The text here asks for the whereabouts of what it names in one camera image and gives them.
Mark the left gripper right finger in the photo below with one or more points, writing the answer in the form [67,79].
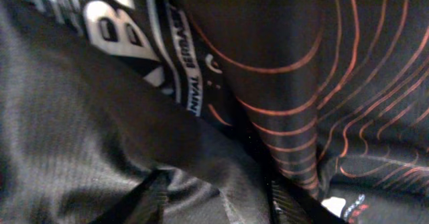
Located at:
[291,204]

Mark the black orange-patterned jersey shirt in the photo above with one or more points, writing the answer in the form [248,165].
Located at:
[97,94]

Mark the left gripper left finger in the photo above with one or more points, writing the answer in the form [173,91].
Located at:
[145,204]

